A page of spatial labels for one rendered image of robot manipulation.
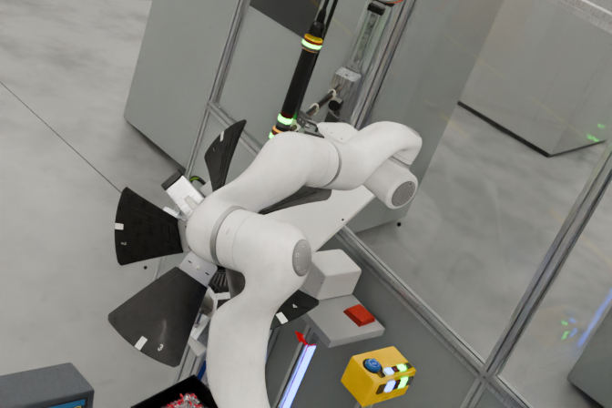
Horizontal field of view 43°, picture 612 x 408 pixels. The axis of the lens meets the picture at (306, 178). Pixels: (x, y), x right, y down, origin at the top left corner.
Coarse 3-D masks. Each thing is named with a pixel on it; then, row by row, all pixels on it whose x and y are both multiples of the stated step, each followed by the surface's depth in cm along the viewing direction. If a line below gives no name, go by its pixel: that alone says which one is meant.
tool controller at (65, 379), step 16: (48, 368) 144; (64, 368) 145; (0, 384) 137; (16, 384) 138; (32, 384) 138; (48, 384) 139; (64, 384) 140; (80, 384) 141; (0, 400) 132; (16, 400) 133; (32, 400) 134; (48, 400) 135; (64, 400) 137; (80, 400) 139
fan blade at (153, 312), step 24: (144, 288) 205; (168, 288) 205; (192, 288) 207; (120, 312) 203; (144, 312) 203; (168, 312) 204; (192, 312) 206; (144, 336) 202; (168, 336) 203; (168, 360) 201
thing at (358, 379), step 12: (384, 348) 212; (360, 360) 204; (384, 360) 207; (396, 360) 209; (348, 372) 205; (360, 372) 202; (372, 372) 201; (384, 372) 202; (396, 372) 204; (408, 372) 206; (348, 384) 205; (360, 384) 202; (372, 384) 198; (360, 396) 202; (372, 396) 202; (384, 396) 205; (396, 396) 210
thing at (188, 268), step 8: (192, 256) 208; (184, 264) 207; (192, 264) 208; (200, 264) 209; (208, 264) 210; (192, 272) 208; (200, 272) 209; (208, 272) 209; (200, 280) 208; (208, 280) 209
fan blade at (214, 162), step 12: (240, 120) 224; (228, 132) 227; (240, 132) 220; (216, 144) 231; (228, 144) 223; (204, 156) 237; (216, 156) 228; (228, 156) 220; (216, 168) 225; (228, 168) 216; (216, 180) 223
